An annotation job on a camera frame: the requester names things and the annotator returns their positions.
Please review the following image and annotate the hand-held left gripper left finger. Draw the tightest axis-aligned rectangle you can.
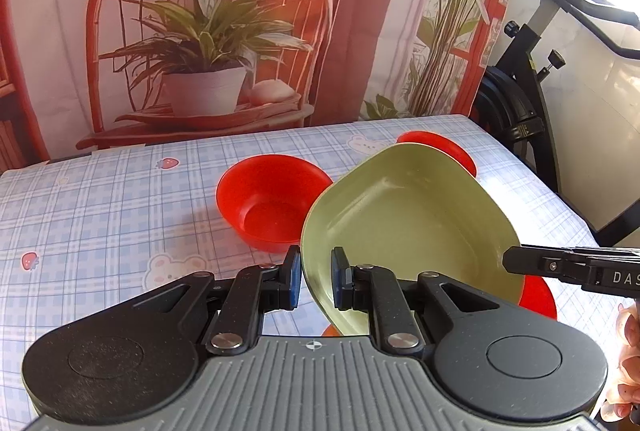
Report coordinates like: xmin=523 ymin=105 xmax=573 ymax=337
xmin=146 ymin=245 xmax=302 ymax=356

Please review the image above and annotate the green plate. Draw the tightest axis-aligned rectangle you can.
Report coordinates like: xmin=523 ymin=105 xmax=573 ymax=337
xmin=300 ymin=142 xmax=527 ymax=337

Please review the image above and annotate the floral patterned clothing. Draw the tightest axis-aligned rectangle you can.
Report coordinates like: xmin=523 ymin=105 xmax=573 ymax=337
xmin=599 ymin=301 xmax=640 ymax=424

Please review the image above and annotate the printed backdrop cloth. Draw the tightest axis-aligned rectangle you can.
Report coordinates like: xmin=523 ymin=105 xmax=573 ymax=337
xmin=0 ymin=0 xmax=532 ymax=172

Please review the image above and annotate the plaid tablecloth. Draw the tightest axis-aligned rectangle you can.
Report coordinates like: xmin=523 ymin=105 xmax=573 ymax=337
xmin=0 ymin=113 xmax=623 ymax=344

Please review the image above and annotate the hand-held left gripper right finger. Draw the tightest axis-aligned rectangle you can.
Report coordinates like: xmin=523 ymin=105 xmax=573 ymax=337
xmin=331 ymin=247 xmax=502 ymax=356

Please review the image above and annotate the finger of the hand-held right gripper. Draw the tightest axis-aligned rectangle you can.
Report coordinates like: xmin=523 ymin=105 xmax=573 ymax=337
xmin=502 ymin=245 xmax=596 ymax=286

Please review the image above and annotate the red plate behind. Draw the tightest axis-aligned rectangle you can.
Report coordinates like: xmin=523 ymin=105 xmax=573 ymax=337
xmin=396 ymin=131 xmax=478 ymax=180

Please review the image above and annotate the black exercise bike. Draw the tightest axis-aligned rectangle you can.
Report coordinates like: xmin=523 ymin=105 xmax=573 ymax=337
xmin=470 ymin=0 xmax=640 ymax=248

